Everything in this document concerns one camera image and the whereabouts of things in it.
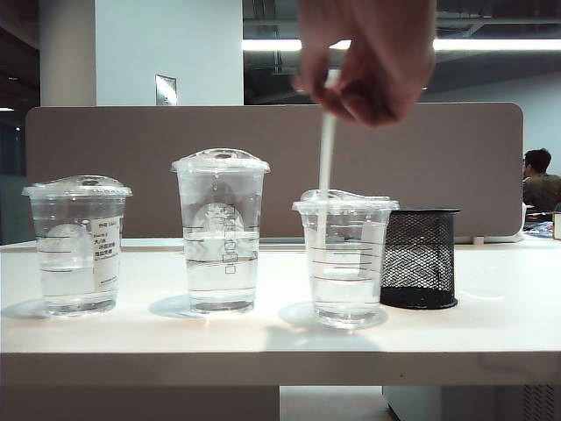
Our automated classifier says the bare human hand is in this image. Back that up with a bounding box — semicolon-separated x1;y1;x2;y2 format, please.
292;0;437;129

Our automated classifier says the white paper straw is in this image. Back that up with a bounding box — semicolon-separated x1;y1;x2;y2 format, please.
316;68;342;252

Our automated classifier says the small clear plastic cup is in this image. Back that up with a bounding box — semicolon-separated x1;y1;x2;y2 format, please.
292;189;400;331

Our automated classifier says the tall clear plastic cup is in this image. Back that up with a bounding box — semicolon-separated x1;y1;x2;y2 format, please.
170;147;272;316

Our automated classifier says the medium clear cup, white label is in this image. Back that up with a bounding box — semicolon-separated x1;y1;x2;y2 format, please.
21;175;133;318

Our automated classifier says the long ceiling light strip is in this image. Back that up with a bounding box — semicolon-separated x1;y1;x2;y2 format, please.
242;38;561;53

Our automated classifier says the seated person in dark shirt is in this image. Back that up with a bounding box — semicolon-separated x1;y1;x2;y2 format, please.
522;147;561;212

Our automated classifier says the black mesh pen holder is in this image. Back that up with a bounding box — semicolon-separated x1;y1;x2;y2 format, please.
379;207;461;310

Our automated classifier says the white cabinet with vent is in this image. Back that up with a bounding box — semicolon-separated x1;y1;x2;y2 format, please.
381;384;561;421

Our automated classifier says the white divider foot bracket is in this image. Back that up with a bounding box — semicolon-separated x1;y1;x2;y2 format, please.
455;227;527;246

